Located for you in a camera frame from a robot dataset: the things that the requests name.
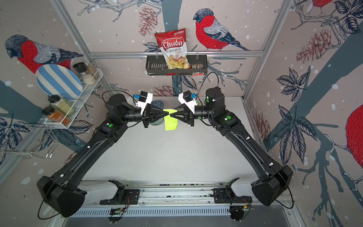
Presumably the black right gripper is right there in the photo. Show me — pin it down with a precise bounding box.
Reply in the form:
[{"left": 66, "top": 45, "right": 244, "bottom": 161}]
[{"left": 170, "top": 104, "right": 216, "bottom": 128}]

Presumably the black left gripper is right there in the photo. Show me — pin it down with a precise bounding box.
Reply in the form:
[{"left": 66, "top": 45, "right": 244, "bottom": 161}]
[{"left": 120, "top": 105, "right": 168, "bottom": 129}]

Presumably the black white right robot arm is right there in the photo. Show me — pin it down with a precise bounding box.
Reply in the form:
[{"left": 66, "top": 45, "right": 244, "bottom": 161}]
[{"left": 171, "top": 87, "right": 293, "bottom": 206}]

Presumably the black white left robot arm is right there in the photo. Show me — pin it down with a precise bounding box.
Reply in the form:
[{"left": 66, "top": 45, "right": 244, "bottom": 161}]
[{"left": 36, "top": 92, "right": 169, "bottom": 218}]

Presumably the pale green ceramic bowl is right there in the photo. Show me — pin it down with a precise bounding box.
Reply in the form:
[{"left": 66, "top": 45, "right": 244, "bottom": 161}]
[{"left": 149, "top": 117, "right": 164, "bottom": 126}]

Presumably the blue patterned small bowl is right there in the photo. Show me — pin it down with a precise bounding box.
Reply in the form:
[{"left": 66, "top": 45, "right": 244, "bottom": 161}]
[{"left": 151, "top": 100, "right": 164, "bottom": 109}]

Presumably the red Chuba cassava chips bag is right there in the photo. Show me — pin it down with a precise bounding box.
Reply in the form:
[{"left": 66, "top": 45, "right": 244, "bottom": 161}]
[{"left": 155, "top": 28, "right": 190, "bottom": 69}]

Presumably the brown spice glass jar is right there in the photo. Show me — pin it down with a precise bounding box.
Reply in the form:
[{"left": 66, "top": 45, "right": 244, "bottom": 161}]
[{"left": 85, "top": 61, "right": 99, "bottom": 80}]

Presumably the black lid spice grinder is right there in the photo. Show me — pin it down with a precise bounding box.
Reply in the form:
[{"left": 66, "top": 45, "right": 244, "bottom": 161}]
[{"left": 73, "top": 62, "right": 96, "bottom": 86}]

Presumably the green sauce jar black lid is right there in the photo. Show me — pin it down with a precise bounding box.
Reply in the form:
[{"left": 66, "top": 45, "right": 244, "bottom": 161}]
[{"left": 48, "top": 95, "right": 75, "bottom": 117}]

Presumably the orange sauce jar black lid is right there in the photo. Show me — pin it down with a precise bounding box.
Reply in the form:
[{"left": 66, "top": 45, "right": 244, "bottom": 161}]
[{"left": 42, "top": 106, "right": 71, "bottom": 126}]

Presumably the blue white striped plate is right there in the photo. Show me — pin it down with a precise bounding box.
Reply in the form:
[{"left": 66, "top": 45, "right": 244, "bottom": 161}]
[{"left": 35, "top": 64, "right": 83, "bottom": 100}]

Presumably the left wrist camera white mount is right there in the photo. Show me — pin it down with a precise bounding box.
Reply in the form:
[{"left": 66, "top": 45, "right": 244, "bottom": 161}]
[{"left": 135, "top": 91, "right": 153, "bottom": 115}]

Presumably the black wire wall basket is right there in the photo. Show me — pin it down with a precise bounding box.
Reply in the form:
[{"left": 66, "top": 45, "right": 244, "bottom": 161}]
[{"left": 146, "top": 54, "right": 208, "bottom": 76}]

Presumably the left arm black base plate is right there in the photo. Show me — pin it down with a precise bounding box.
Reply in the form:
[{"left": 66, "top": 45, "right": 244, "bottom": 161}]
[{"left": 99, "top": 189, "right": 140, "bottom": 205}]

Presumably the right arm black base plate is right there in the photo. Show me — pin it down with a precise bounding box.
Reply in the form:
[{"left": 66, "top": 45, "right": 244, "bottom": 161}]
[{"left": 213, "top": 188, "right": 252, "bottom": 204}]

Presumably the white wire wall shelf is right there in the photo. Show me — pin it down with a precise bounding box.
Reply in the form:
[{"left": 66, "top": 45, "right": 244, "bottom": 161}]
[{"left": 42, "top": 69, "right": 104, "bottom": 129}]

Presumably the metal wire hook rack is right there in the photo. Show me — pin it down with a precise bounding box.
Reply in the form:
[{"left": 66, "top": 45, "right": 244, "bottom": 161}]
[{"left": 1, "top": 121, "right": 60, "bottom": 159}]

